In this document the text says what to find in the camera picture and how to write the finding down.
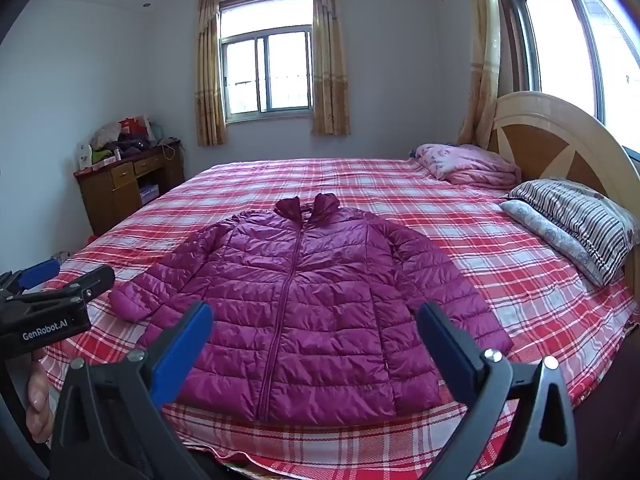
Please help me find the yellow patterned curtain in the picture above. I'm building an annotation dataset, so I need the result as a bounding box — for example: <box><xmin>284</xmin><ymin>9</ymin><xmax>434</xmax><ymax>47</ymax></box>
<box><xmin>311</xmin><ymin>0</ymin><xmax>351</xmax><ymax>137</ymax></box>
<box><xmin>194</xmin><ymin>0</ymin><xmax>228</xmax><ymax>147</ymax></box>
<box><xmin>456</xmin><ymin>0</ymin><xmax>502</xmax><ymax>149</ymax></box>

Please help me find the brown wooden desk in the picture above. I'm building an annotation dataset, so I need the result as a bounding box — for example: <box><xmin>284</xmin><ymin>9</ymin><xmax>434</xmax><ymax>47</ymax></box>
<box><xmin>74</xmin><ymin>139</ymin><xmax>186</xmax><ymax>237</ymax></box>

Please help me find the pink folded quilt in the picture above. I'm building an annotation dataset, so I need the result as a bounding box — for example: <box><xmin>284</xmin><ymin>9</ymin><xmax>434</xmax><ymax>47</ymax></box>
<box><xmin>410</xmin><ymin>142</ymin><xmax>522</xmax><ymax>191</ymax></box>

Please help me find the wooden bed headboard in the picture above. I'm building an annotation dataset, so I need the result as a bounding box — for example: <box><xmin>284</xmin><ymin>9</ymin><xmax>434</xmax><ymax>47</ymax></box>
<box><xmin>487</xmin><ymin>91</ymin><xmax>640</xmax><ymax>221</ymax></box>

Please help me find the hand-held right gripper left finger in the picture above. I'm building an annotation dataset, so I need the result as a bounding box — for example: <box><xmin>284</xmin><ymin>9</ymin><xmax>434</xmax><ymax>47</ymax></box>
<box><xmin>50</xmin><ymin>301</ymin><xmax>215</xmax><ymax>480</ymax></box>

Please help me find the pale grey cloth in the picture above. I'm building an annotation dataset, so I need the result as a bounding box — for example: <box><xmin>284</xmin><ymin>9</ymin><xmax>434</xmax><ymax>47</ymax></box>
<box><xmin>92</xmin><ymin>122</ymin><xmax>122</xmax><ymax>147</ymax></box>

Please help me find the magenta puffer jacket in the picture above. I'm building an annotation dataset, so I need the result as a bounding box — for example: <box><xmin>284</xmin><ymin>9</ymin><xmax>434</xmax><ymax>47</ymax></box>
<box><xmin>107</xmin><ymin>192</ymin><xmax>515</xmax><ymax>423</ymax></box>

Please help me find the large side window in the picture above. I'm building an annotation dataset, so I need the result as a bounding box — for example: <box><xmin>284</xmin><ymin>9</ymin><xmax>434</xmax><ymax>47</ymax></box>
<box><xmin>500</xmin><ymin>0</ymin><xmax>640</xmax><ymax>158</ymax></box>

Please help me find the red plaid bed sheet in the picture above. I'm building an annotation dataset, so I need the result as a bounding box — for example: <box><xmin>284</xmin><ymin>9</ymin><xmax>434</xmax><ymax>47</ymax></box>
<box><xmin>40</xmin><ymin>157</ymin><xmax>640</xmax><ymax>480</ymax></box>

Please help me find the grey floral pillow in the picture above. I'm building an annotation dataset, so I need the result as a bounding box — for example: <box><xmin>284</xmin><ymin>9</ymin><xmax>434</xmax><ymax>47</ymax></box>
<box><xmin>500</xmin><ymin>200</ymin><xmax>622</xmax><ymax>288</ymax></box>

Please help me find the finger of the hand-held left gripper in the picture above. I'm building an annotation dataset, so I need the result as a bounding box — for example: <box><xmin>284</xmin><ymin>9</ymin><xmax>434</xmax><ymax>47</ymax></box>
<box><xmin>10</xmin><ymin>265</ymin><xmax>116</xmax><ymax>311</ymax></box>
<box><xmin>0</xmin><ymin>259</ymin><xmax>61</xmax><ymax>294</ymax></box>

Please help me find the sliding window with grey frame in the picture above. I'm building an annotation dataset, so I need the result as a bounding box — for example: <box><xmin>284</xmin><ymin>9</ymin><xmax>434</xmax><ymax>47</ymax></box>
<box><xmin>219</xmin><ymin>0</ymin><xmax>315</xmax><ymax>122</ymax></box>

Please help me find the person's left hand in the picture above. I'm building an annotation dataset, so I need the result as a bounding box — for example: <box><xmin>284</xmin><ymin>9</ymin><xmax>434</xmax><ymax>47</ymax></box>
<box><xmin>25</xmin><ymin>348</ymin><xmax>55</xmax><ymax>444</ymax></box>

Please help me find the striped pillow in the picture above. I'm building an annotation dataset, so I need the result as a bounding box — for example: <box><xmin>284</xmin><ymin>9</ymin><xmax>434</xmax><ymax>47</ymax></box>
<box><xmin>507</xmin><ymin>178</ymin><xmax>640</xmax><ymax>275</ymax></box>

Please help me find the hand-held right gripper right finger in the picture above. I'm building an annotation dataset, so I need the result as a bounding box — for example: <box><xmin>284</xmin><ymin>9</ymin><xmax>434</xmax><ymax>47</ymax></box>
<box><xmin>416</xmin><ymin>302</ymin><xmax>578</xmax><ymax>480</ymax></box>

